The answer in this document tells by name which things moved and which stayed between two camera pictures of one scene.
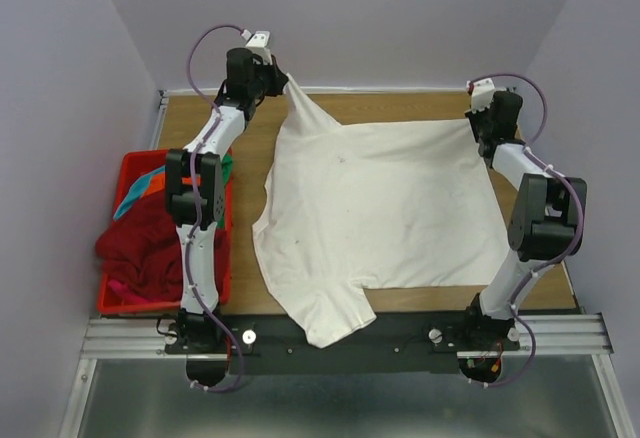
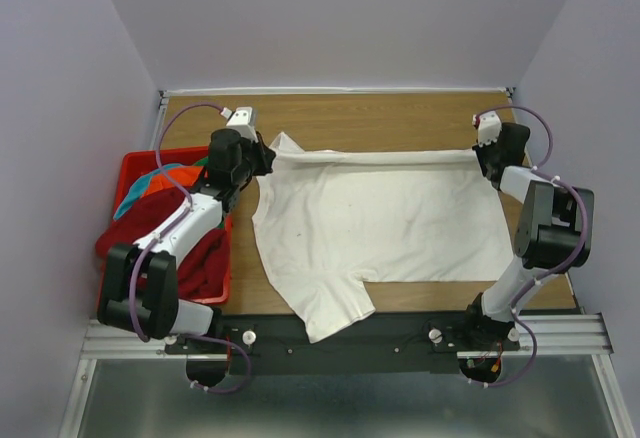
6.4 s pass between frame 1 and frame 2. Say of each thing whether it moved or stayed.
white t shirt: moved
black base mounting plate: stayed
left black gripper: moved
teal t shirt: stayed
